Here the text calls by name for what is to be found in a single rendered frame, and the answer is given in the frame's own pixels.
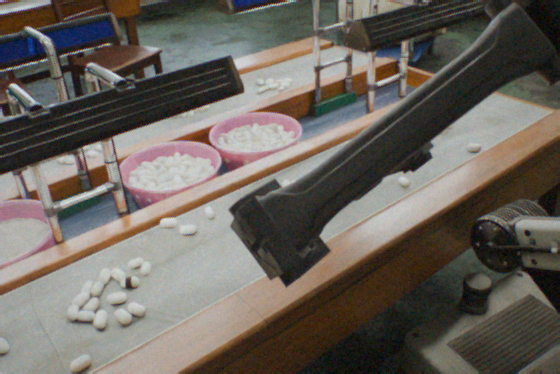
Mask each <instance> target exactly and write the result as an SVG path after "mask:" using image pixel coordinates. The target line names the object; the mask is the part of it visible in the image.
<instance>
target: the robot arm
mask: <svg viewBox="0 0 560 374"><path fill-rule="evenodd" d="M484 10H485V12H486V13H487V14H488V15H489V16H490V17H491V18H492V19H493V20H492V21H491V23H490V25H489V26H488V28H487V29H486V30H485V31H484V33H483V34H482V35H481V36H480V37H479V38H478V39H477V40H476V41H475V42H474V43H473V44H472V46H470V47H469V48H468V49H467V50H466V51H465V53H463V54H461V55H460V56H458V57H457V58H456V59H454V60H453V61H452V62H451V63H449V64H448V65H447V66H445V67H444V68H443V70H441V71H440V72H439V73H437V74H436V75H434V76H432V77H431V78H430V79H428V80H427V81H426V82H425V83H423V84H422V85H421V86H419V87H418V88H417V90H415V91H414V92H413V93H411V94H410V95H409V96H408V97H406V98H405V99H404V100H403V101H401V102H399V103H397V104H396V105H395V106H394V107H392V108H391V109H390V110H388V111H387V112H386V113H385V114H383V116H382V117H380V118H379V119H378V120H377V121H375V122H374V123H373V124H371V125H370V126H369V127H368V128H366V129H365V130H364V131H362V132H361V133H360V134H359V135H357V136H356V137H355V138H353V139H352V140H351V141H350V142H348V143H347V144H344V145H343V146H342V147H341V148H339V149H338V150H337V151H335V152H334V153H333V154H332V155H331V156H330V157H329V158H327V159H326V160H325V161H324V162H322V163H321V164H320V165H318V166H317V167H316V168H314V169H313V170H312V171H310V172H309V173H307V174H306V175H304V176H303V177H301V178H299V179H298V180H296V181H294V182H292V183H290V184H288V185H287V186H285V187H281V185H280V184H279V183H278V181H277V180H276V179H275V178H273V179H271V180H269V181H268V182H266V183H264V184H262V185H261V186H259V187H257V188H256V189H254V190H253V191H251V192H250V193H248V194H247V195H245V196H244V197H242V198H240V199H239V200H238V201H237V202H236V203H235V204H234V205H232V206H231V207H230V208H229V210H228V211H229V213H230V214H232V216H233V217H234V218H233V220H232V223H231V225H230V227H231V228H232V230H233V231H234V232H235V233H236V234H237V236H238V237H239V238H240V240H241V241H242V242H243V244H244V245H245V246H246V248H247V249H248V250H249V252H250V253H251V254H252V256H253V257H254V258H255V261H256V262H257V264H258V265H259V266H260V268H261V269H262V270H263V272H264V273H265V274H266V276H267V278H268V279H269V280H270V281H271V280H273V279H275V278H277V277H278V278H279V280H280V281H281V282H282V283H283V284H284V285H285V287H287V286H288V285H290V284H291V283H294V282H295V281H297V280H298V279H301V277H302V276H303V275H304V274H306V273H307V272H308V271H309V270H310V269H312V268H313V267H314V266H315V265H316V264H317V263H319V262H320V261H321V260H322V259H323V258H324V257H326V256H327V255H328V254H329V253H330V252H331V250H330V248H329V247H328V246H327V244H326V243H325V242H324V240H323V239H322V238H321V237H320V235H321V234H322V232H323V230H324V227H325V226H326V225H327V224H328V223H329V222H330V221H331V220H332V219H333V217H334V216H335V215H336V214H338V213H339V212H340V211H341V210H343V209H344V208H345V207H347V206H348V205H349V204H350V203H352V202H353V201H359V200H360V199H361V198H363V197H364V196H365V195H367V194H368V193H369V192H370V191H372V190H373V189H374V188H376V187H377V186H378V185H379V184H381V183H382V182H383V179H384V178H385V177H387V176H390V175H391V174H396V173H397V172H399V173H400V172H401V171H402V172H403V173H404V174H405V173H406V172H408V171H409V170H411V171H412V172H414V171H416V170H417V169H419V168H420V167H421V166H423V165H424V164H426V163H427V162H428V161H429V160H431V158H432V156H431V153H430V149H432V148H433V147H434V146H433V144H432V143H431V142H430V141H432V140H433V139H434V138H436V137H437V136H438V135H440V134H441V133H442V132H443V131H445V130H446V129H447V128H449V127H450V126H451V125H453V124H454V123H455V122H456V121H457V120H458V119H459V118H460V119H461V118H462V117H463V116H465V115H466V114H467V113H469V112H470V111H471V110H472V109H474V108H475V107H476V106H478V105H479V103H481V102H482V101H483V100H484V99H486V98H487V97H488V96H490V95H491V94H494V93H496V92H497V91H498V90H499V89H501V88H502V87H504V86H506V85H507V84H509V83H511V82H513V81H514V80H516V79H518V78H520V77H522V76H523V77H526V76H529V75H530V74H532V73H534V72H535V71H536V73H537V74H538V75H539V76H540V77H541V79H542V80H543V81H544V82H545V83H546V85H547V86H549V87H550V86H552V85H554V84H555V83H557V82H559V81H560V0H489V2H488V3H487V4H486V6H485V8H484ZM558 56H559V57H558Z"/></svg>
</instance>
